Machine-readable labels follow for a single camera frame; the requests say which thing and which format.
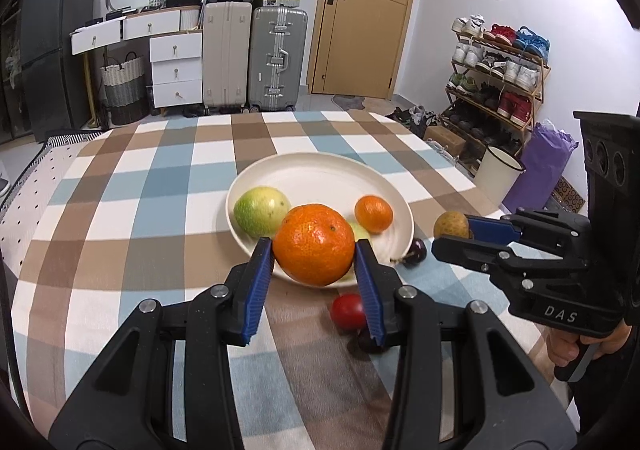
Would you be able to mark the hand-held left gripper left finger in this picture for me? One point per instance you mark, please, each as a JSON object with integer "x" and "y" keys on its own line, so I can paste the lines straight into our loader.
{"x": 257, "y": 290}

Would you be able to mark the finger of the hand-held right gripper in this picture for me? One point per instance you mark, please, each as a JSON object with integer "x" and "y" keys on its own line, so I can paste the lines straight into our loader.
{"x": 492, "y": 230}
{"x": 465, "y": 250}

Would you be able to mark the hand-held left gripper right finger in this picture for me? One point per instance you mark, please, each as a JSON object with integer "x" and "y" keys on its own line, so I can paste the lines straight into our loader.
{"x": 370, "y": 295}

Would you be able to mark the red tomato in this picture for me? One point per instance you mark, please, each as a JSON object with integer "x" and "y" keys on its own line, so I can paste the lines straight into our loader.
{"x": 347, "y": 311}

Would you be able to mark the small brown fruit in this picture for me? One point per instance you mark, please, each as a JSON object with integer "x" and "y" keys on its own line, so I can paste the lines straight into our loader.
{"x": 450, "y": 225}

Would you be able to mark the yellow guava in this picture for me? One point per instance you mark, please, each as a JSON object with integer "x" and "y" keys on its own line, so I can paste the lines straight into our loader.
{"x": 361, "y": 231}

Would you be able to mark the orange mandarin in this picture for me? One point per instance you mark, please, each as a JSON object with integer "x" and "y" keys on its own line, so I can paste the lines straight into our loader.
{"x": 314, "y": 245}
{"x": 374, "y": 214}

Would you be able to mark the green guava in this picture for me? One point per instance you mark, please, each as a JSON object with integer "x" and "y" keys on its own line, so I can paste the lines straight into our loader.
{"x": 260, "y": 211}

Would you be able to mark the cream round plate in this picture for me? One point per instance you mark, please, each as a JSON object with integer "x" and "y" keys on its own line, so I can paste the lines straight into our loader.
{"x": 310, "y": 180}

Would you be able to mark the person's right hand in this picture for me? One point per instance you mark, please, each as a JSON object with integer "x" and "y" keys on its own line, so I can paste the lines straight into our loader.
{"x": 562, "y": 350}

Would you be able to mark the white bucket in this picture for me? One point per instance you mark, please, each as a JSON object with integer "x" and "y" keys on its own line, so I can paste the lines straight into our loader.
{"x": 495, "y": 172}

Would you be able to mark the purple bag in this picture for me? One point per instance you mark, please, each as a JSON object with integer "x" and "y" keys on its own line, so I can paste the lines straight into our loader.
{"x": 540, "y": 169}

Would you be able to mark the brown patterned doormat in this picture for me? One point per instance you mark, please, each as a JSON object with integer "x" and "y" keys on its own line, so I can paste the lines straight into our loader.
{"x": 567, "y": 195}

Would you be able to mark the small cardboard box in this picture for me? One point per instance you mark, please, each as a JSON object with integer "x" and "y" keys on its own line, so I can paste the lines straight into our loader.
{"x": 445, "y": 139}

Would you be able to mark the checked tablecloth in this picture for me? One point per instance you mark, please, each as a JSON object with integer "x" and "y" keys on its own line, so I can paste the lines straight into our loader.
{"x": 165, "y": 210}

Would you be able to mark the pile of loose shoes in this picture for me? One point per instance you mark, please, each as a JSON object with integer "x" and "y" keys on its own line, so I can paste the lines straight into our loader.
{"x": 415, "y": 117}

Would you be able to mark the wooden shoe rack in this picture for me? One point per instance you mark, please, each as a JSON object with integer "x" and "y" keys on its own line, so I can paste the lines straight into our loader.
{"x": 542, "y": 79}

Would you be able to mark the rows of shelved shoes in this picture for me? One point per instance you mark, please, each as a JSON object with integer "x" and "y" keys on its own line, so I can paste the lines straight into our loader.
{"x": 500, "y": 69}

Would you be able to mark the grey doormat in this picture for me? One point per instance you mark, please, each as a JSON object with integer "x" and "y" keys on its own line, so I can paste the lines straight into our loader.
{"x": 350, "y": 102}

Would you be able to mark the silver suitcase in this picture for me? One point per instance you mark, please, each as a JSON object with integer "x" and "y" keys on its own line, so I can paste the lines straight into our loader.
{"x": 277, "y": 59}

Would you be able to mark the wooden door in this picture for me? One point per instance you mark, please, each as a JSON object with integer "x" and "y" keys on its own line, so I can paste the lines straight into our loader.
{"x": 365, "y": 29}

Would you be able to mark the beige suitcase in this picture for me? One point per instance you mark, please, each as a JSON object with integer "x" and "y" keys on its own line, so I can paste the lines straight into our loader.
{"x": 225, "y": 54}

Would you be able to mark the dotted beige blanket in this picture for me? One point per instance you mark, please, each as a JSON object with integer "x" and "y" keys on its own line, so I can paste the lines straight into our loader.
{"x": 35, "y": 200}

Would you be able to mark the woven basket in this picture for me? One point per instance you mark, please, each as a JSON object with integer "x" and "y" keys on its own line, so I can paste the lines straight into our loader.
{"x": 122, "y": 89}

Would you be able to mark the white desk with drawers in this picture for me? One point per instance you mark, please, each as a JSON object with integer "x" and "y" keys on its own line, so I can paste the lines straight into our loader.
{"x": 175, "y": 47}

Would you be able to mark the small white slatted basket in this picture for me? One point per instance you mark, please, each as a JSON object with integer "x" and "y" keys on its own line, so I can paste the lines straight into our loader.
{"x": 158, "y": 1}

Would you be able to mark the dark glass-door wardrobe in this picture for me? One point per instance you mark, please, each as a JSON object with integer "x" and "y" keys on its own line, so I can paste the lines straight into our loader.
{"x": 10, "y": 79}

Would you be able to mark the black refrigerator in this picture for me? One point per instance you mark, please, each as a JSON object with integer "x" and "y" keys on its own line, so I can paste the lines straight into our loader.
{"x": 55, "y": 29}

